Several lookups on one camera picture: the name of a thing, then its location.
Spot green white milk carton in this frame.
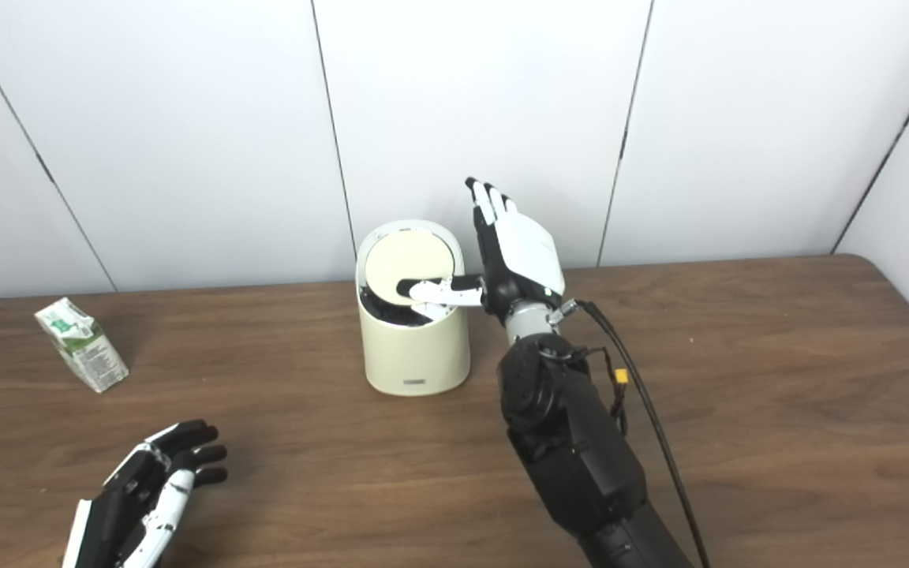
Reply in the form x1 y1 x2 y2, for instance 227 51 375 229
35 297 130 394

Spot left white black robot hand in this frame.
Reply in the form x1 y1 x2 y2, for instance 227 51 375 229
62 420 228 568

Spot round cream bin lid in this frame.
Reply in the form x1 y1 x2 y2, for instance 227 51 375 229
365 231 457 299

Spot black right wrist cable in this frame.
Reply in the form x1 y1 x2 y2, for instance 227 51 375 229
561 298 712 568

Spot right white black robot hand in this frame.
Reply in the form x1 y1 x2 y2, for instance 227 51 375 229
397 177 566 324

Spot cream-colored desktop bin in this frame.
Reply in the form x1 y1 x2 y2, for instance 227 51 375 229
355 219 472 397

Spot black bin liner bag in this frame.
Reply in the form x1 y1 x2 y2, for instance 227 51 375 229
358 286 463 326

